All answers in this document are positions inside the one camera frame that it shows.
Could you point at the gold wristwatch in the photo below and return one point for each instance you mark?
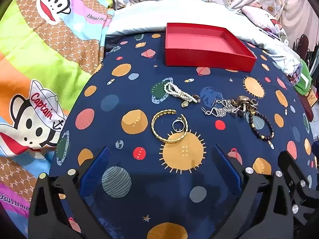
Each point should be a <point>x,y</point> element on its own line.
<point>243,102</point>

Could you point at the dark chairs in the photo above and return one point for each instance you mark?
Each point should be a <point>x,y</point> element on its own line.
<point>302,44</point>

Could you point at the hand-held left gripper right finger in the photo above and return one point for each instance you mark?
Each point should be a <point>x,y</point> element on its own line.
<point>225,169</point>

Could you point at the white pillow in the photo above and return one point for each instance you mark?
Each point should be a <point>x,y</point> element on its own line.
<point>149,15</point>

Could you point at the beige curtain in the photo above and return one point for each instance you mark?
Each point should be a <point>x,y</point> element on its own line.
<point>299,2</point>

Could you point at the pink printed pillow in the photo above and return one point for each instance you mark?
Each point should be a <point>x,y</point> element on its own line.
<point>261,17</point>

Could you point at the green cloth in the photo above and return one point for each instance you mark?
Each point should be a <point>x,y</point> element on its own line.
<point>304,79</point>

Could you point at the colourful cartoon monkey blanket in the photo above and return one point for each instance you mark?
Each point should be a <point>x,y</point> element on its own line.
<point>49,62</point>

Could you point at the gold bangle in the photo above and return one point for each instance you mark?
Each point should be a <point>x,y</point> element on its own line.
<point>155,132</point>

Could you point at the navy planet print blanket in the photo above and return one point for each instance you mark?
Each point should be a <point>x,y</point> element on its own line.
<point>139,204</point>

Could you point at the red cardboard box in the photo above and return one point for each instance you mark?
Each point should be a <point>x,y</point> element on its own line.
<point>199,42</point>

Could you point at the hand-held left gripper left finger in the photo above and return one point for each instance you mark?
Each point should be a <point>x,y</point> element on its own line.
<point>96,171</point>

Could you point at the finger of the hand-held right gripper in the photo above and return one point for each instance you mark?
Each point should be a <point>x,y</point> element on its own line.
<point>290,166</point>

